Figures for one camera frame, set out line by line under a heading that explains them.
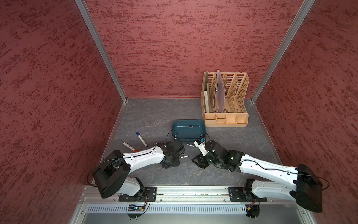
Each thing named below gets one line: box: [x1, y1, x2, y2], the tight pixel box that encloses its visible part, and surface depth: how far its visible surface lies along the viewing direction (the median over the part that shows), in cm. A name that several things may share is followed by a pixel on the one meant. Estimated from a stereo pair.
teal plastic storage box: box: [172, 119, 207, 143], surface depth 102 cm
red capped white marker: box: [122, 141, 139, 153], surface depth 94 cm
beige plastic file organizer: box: [200, 72, 250, 128], surface depth 105 cm
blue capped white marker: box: [135, 131, 149, 148], surface depth 97 cm
